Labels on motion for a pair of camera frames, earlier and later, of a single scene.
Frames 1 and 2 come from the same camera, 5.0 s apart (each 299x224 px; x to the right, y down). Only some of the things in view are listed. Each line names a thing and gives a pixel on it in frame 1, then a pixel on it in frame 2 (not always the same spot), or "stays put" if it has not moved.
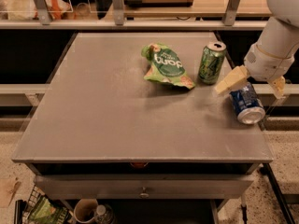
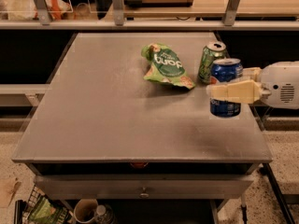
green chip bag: [165, 65] stays put
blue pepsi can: [247, 105] to [225, 70]
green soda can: [211, 63] stays put
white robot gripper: [265, 65] to [279, 84]
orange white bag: [21, 5] stays put
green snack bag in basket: [46, 213] stays put
